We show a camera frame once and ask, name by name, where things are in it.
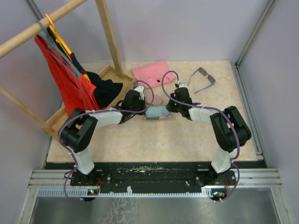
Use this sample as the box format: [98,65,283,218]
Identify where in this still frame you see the grey blue frame sunglasses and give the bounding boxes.
[187,67,216,94]

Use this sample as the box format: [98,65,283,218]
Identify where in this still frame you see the flag newspaper print glasses case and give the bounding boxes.
[144,105,171,120]

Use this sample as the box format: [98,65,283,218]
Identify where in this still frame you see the wooden clothes rack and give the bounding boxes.
[0,0,138,140]

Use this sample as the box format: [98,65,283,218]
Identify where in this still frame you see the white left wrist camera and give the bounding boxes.
[133,85,146,100]

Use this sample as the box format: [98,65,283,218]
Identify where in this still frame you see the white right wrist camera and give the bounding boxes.
[175,81,188,90]

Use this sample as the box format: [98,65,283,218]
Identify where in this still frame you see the pink glasses case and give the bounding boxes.
[144,89,163,106]

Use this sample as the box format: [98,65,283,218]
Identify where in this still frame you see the yellow hanger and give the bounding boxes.
[45,14,90,81]

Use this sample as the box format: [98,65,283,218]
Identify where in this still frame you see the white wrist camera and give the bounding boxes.
[133,85,146,100]
[175,81,188,90]

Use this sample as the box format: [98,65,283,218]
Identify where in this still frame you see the grey blue hanger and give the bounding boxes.
[36,20,81,78]

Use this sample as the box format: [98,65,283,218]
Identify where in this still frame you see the folded pink shirt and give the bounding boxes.
[132,60,169,88]

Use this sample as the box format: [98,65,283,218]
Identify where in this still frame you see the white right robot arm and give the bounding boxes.
[166,84,251,185]

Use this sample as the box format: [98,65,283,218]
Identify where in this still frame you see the red hanging shirt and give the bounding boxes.
[34,35,100,115]

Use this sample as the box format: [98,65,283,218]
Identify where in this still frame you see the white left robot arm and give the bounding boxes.
[58,85,147,185]

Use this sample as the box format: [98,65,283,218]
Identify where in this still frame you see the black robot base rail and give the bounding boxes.
[41,161,266,200]

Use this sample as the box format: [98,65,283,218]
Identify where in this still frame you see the dark navy garment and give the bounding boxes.
[46,27,124,109]

